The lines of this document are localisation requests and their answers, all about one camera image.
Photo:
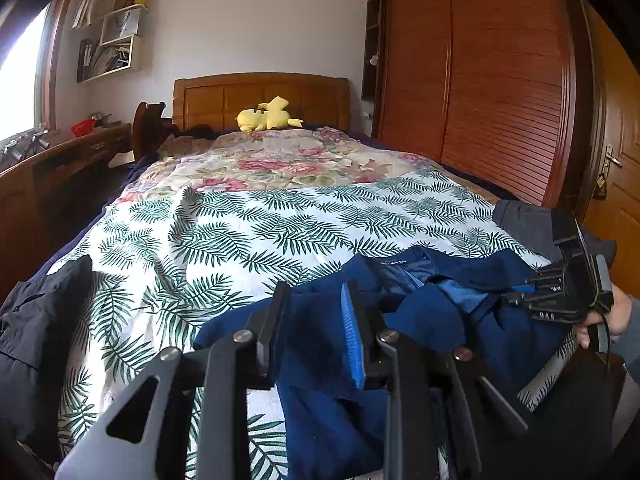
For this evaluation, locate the blue jacket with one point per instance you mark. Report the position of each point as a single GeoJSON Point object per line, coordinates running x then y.
{"type": "Point", "coordinates": [325, 410]}

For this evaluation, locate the yellow plush toy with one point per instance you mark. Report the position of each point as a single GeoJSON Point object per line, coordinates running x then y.
{"type": "Point", "coordinates": [260, 119]}

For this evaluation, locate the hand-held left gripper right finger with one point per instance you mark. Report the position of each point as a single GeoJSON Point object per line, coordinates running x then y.
{"type": "Point", "coordinates": [352, 340]}

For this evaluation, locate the wooden desk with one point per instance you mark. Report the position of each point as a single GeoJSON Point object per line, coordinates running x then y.
{"type": "Point", "coordinates": [30, 190]}

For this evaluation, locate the leaf-print bed sheet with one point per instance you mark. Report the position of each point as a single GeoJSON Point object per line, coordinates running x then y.
{"type": "Point", "coordinates": [250, 230]}

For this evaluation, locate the red bowl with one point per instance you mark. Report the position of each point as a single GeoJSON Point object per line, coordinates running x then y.
{"type": "Point", "coordinates": [82, 127]}

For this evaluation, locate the person's right forearm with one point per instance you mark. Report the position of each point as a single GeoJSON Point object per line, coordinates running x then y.
{"type": "Point", "coordinates": [631, 350]}

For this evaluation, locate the wooden slatted wardrobe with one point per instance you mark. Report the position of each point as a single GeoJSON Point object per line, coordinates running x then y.
{"type": "Point", "coordinates": [500, 85]}

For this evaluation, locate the floral quilt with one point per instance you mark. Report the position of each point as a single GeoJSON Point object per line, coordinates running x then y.
{"type": "Point", "coordinates": [280, 160]}

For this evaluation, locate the person's right hand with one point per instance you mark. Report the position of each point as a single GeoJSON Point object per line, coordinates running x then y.
{"type": "Point", "coordinates": [617, 315]}

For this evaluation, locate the white wall shelf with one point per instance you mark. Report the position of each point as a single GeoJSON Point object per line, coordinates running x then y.
{"type": "Point", "coordinates": [135, 52]}

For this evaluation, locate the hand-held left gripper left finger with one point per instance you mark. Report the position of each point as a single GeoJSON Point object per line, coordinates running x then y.
{"type": "Point", "coordinates": [275, 330]}

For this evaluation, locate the metal desk clutter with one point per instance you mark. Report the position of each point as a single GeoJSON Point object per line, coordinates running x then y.
{"type": "Point", "coordinates": [20, 146]}

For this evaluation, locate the wooden chair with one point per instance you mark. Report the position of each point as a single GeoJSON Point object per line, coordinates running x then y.
{"type": "Point", "coordinates": [142, 130]}

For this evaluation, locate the wooden door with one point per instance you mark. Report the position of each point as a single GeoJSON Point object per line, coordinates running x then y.
{"type": "Point", "coordinates": [625, 110]}

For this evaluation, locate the grey garment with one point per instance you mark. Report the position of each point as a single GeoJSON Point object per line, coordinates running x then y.
{"type": "Point", "coordinates": [520, 220]}

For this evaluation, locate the black garment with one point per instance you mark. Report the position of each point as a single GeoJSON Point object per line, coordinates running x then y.
{"type": "Point", "coordinates": [35, 320]}

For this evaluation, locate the hanging keys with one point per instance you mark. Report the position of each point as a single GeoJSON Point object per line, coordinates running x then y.
{"type": "Point", "coordinates": [600, 187]}

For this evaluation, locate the window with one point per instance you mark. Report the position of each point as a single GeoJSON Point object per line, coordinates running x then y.
{"type": "Point", "coordinates": [20, 85]}

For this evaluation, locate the wooden bed headboard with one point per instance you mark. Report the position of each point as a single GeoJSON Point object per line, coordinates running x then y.
{"type": "Point", "coordinates": [215, 100]}

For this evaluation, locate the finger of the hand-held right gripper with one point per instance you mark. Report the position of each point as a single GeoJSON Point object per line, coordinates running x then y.
{"type": "Point", "coordinates": [545, 275]}
{"type": "Point", "coordinates": [525, 301]}

